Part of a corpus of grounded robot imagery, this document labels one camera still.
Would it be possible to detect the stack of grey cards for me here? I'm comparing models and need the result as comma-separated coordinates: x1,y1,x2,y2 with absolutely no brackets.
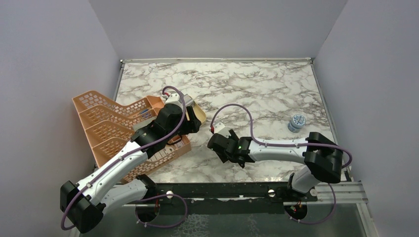
183,94,195,106

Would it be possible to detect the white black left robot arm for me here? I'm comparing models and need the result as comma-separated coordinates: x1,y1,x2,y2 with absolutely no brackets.
60,102,202,233

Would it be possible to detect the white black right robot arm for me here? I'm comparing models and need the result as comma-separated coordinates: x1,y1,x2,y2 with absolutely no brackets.
207,130,343,201

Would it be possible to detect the beige oval plastic tray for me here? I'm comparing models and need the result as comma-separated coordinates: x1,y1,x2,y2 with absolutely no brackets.
186,101,207,126

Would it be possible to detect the pink plastic desk organizer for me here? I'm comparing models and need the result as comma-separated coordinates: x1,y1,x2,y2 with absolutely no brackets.
73,90,192,184

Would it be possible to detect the blue white small jar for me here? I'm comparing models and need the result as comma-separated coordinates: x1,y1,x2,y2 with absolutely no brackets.
288,114,306,133

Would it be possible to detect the aluminium table frame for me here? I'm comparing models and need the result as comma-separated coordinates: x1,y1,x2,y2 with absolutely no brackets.
69,58,380,237

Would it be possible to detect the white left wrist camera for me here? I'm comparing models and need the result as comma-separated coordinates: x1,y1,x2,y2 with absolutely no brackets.
165,93,184,110

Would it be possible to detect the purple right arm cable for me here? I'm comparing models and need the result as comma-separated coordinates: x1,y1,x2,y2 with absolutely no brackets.
209,103,353,169

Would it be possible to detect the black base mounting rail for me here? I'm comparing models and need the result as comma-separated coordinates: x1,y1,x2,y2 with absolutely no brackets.
127,182,317,217

